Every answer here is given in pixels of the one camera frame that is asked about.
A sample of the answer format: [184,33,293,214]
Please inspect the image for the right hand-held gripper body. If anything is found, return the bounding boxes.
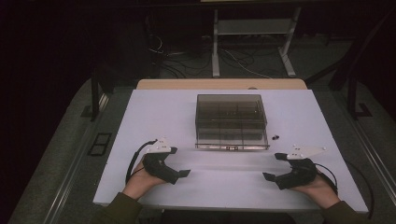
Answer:
[275,143,328,191]

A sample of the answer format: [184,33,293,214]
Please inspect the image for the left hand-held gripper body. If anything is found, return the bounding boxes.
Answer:
[143,137,181,185]

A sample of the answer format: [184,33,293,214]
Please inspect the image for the clear smoked plastic compartment box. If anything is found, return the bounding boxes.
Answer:
[194,93,270,151]

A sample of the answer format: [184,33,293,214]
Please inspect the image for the person's right hand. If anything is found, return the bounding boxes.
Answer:
[290,169,342,209]

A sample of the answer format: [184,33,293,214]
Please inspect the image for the person's left hand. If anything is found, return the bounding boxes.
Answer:
[121,157,169,201]

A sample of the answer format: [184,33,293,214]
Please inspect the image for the white board sheet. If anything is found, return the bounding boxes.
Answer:
[92,89,370,214]

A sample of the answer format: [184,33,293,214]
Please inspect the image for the black floor socket plate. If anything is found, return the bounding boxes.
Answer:
[88,132,113,157]

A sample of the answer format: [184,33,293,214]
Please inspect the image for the wooden table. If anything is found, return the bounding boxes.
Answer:
[135,77,308,91]

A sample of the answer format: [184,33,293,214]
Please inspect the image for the black metal stand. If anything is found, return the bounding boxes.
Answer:
[330,8,396,121]
[81,60,118,123]

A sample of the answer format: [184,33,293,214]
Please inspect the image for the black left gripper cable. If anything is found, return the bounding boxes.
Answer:
[125,139,159,185]

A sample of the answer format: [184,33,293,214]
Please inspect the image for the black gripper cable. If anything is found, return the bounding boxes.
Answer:
[313,159,375,220]
[125,139,159,185]

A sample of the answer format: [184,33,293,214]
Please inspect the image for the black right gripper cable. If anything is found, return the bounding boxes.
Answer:
[313,159,375,220]

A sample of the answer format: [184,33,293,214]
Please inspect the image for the tangle of floor cables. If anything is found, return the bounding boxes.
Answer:
[146,32,275,80]

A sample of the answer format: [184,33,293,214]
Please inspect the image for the white metal desk frame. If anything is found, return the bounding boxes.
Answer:
[211,7,303,78]

